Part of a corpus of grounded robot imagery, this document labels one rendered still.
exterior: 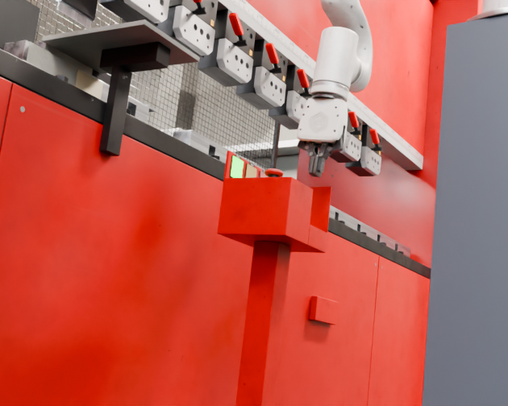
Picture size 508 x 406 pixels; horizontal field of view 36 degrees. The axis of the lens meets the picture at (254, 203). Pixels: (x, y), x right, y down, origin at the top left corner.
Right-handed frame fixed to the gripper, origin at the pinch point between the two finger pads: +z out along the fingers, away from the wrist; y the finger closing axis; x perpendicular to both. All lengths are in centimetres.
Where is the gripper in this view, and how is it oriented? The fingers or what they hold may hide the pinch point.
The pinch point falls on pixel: (316, 167)
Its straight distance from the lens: 170.0
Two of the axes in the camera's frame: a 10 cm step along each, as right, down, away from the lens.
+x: 4.7, 2.3, 8.5
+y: 8.6, 0.8, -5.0
